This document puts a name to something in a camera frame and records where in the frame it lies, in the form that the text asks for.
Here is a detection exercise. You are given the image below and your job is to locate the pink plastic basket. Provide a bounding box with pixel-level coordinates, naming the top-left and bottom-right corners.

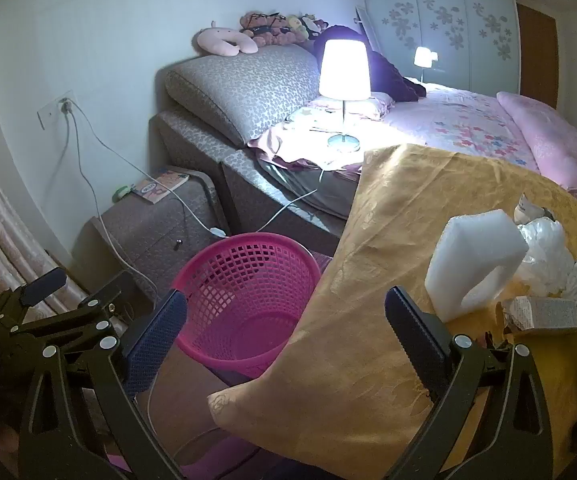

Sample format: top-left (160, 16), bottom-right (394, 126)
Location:
top-left (171, 232), bottom-right (322, 380)

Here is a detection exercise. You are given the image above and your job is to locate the grey patterned headboard cushion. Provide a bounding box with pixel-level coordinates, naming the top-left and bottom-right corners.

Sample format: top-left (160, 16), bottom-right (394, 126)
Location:
top-left (164, 44), bottom-right (322, 146)

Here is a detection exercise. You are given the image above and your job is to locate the white wall socket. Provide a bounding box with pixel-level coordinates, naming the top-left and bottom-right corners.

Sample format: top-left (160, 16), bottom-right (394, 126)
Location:
top-left (37, 90), bottom-right (78, 130)

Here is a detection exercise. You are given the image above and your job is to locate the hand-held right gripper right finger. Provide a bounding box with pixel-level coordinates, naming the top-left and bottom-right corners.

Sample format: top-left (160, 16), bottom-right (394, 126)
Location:
top-left (385, 286), bottom-right (555, 480)

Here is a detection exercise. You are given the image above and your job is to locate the pink quilt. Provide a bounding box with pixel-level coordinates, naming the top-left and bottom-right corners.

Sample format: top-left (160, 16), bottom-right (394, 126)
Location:
top-left (497, 91), bottom-right (577, 211)

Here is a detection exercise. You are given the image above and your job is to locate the pink satin sheet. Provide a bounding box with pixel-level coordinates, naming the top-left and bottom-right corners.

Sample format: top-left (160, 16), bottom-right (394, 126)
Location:
top-left (247, 120), bottom-right (364, 176)

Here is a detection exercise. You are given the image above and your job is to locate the brown cover book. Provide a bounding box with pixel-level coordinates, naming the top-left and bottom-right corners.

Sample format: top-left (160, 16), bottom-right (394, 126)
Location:
top-left (131, 169), bottom-right (192, 206)

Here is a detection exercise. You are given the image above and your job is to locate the yellow plush toy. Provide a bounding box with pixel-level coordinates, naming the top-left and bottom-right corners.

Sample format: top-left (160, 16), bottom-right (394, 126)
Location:
top-left (288, 12), bottom-right (327, 41)

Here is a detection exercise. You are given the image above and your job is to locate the white foam block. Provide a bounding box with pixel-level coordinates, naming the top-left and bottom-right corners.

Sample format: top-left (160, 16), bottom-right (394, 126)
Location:
top-left (425, 208), bottom-right (529, 323)

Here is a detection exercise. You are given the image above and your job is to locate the white charger cable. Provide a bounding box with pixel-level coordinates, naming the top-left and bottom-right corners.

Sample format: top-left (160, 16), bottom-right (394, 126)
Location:
top-left (58, 100), bottom-right (229, 301)

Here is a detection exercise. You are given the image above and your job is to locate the grey cardboard carton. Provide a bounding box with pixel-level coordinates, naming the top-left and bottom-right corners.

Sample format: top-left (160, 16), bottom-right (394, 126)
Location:
top-left (499, 296), bottom-right (577, 336)

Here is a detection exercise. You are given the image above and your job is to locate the floral pink bedsheet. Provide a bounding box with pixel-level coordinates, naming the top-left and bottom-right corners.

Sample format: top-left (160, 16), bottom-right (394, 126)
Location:
top-left (383, 82), bottom-right (539, 173)

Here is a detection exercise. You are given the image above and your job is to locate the dark purple plush toy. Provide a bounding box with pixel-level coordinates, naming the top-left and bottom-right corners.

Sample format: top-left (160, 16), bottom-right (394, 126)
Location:
top-left (313, 25), bottom-right (427, 103)

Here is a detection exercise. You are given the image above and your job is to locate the floral sliding door wardrobe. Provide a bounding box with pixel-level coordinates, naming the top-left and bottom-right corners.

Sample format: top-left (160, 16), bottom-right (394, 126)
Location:
top-left (359, 0), bottom-right (522, 96)

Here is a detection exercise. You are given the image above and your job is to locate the pink neck pillow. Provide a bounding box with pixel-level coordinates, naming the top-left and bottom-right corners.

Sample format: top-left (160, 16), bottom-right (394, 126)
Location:
top-left (197, 21), bottom-right (259, 58)

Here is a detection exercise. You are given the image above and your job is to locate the grey upholstered nightstand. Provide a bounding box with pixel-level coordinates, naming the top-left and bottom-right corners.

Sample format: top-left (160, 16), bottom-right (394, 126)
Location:
top-left (71, 166), bottom-right (229, 306)

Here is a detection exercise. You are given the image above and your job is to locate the orange plush toy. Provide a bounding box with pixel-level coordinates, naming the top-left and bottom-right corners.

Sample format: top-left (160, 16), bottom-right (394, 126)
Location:
top-left (239, 10), bottom-right (292, 48)

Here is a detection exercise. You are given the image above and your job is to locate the grey upholstered bed frame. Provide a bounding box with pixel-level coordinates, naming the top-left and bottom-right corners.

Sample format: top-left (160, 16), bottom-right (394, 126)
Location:
top-left (148, 107), bottom-right (359, 241)

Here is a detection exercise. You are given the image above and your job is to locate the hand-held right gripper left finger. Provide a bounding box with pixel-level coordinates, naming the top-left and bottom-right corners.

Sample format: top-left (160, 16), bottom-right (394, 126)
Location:
top-left (17, 287), bottom-right (189, 480)

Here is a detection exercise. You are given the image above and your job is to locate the white shade table lamp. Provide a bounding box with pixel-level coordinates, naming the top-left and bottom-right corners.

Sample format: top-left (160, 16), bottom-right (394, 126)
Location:
top-left (319, 38), bottom-right (372, 153)

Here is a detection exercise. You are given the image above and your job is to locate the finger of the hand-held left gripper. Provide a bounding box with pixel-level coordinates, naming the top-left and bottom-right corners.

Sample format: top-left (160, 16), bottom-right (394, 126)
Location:
top-left (11, 270), bottom-right (136, 356)
top-left (0, 266), bottom-right (69, 333)

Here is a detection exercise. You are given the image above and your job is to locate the white lamp cable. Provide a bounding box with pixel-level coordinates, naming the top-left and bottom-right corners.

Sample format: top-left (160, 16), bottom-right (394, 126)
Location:
top-left (208, 167), bottom-right (327, 238)

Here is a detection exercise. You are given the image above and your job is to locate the clear plastic bag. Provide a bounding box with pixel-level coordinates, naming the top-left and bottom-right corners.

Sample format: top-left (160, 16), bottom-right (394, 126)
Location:
top-left (516, 217), bottom-right (577, 297)

